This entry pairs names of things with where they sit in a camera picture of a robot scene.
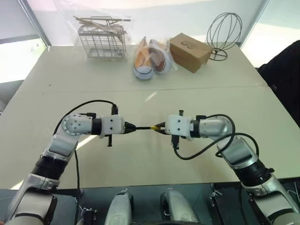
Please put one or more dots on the long wooden stick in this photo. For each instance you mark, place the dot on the long wooden stick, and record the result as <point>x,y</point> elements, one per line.
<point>85,22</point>

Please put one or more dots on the orange shoe white toe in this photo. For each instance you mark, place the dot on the orange shoe white toe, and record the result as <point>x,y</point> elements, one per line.
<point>143,71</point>

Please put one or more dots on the black marker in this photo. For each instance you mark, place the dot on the black marker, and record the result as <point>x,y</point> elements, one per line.
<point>143,127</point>

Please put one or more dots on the orange shoe brown sole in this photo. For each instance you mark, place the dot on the orange shoe brown sole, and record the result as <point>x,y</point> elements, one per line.
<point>159,58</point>

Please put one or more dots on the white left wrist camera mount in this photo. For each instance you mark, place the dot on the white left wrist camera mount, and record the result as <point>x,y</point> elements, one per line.
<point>112,125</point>

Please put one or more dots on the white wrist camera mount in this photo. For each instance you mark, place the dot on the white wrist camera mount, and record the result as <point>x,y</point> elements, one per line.
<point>178,126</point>
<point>112,125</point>

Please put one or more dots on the yellow marker cap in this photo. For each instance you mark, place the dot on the yellow marker cap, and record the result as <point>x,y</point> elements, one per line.
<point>153,127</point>

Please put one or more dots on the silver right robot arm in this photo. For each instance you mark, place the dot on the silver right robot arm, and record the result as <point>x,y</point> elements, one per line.
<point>211,127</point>

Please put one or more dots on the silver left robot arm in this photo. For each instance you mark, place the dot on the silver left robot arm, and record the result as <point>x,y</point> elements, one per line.
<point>70,126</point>

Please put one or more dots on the thin dark stick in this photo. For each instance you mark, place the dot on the thin dark stick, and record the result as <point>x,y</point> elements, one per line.
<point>119,20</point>

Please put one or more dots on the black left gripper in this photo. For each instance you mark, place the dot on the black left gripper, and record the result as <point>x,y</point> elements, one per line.
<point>126,128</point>

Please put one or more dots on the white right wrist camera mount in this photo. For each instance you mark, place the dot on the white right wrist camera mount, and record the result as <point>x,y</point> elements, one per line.
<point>178,126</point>

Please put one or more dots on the small black bracket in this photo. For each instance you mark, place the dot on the small black bracket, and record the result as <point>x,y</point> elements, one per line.
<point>89,216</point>

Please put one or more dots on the black bulky chair back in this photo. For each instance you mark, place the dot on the black bulky chair back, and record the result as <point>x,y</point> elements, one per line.
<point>283,82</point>

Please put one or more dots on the silver rounded robot shape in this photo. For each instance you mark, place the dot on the silver rounded robot shape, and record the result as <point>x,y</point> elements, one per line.
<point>118,208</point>
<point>175,208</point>

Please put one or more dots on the dark window frame post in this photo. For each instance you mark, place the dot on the dark window frame post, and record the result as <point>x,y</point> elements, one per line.
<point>38,23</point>

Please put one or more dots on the black box under table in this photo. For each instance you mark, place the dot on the black box under table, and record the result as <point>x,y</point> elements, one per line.
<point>228,206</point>

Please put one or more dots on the brown cardboard box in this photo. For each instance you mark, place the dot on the brown cardboard box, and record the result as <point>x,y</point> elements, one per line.
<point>189,52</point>

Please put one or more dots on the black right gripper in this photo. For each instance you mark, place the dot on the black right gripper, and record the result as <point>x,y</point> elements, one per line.
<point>165,128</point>

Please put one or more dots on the clear plastic bag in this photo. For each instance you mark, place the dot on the clear plastic bag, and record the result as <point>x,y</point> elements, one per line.
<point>170,63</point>

